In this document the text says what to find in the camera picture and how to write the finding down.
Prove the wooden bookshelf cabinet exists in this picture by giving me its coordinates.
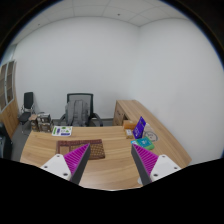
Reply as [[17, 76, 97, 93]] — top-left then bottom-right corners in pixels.
[[0, 60, 19, 137]]

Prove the white green sticker sheet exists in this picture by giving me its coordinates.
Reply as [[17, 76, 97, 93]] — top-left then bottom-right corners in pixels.
[[52, 126, 72, 136]]

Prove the purple box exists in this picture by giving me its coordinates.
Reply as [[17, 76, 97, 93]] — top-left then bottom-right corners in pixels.
[[133, 117, 146, 139]]

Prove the teal green book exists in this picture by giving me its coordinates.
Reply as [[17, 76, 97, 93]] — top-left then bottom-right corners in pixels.
[[132, 137, 154, 150]]

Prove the black mesh office chair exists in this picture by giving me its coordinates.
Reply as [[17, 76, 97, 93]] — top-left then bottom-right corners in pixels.
[[58, 93, 103, 127]]

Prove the brown boxes stack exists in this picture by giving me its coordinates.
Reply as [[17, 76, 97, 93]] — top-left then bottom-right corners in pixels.
[[29, 113, 53, 133]]

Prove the brown patterned towel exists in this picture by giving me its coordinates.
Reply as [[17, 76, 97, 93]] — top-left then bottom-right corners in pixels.
[[56, 139, 105, 160]]

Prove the clear plastic bag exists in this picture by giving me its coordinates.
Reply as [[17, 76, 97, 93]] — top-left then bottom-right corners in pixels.
[[143, 124, 158, 142]]

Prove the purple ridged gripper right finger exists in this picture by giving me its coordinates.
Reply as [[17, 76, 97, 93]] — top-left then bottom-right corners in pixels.
[[130, 143, 183, 187]]

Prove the small cardboard box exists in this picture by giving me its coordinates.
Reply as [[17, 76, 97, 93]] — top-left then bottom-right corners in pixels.
[[125, 129, 133, 139]]

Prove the orange brown box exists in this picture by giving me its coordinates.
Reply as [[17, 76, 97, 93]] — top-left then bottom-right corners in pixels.
[[123, 120, 137, 130]]

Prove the grey backpack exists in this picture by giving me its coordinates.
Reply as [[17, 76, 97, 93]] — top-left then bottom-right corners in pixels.
[[66, 100, 88, 126]]

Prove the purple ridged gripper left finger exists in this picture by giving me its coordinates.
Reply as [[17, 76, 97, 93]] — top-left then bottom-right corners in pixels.
[[40, 143, 92, 186]]

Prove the black side chair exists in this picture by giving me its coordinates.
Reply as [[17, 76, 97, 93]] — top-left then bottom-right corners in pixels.
[[18, 92, 34, 129]]

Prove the wooden side desk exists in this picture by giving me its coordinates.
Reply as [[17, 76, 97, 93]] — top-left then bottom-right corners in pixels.
[[113, 100, 191, 168]]

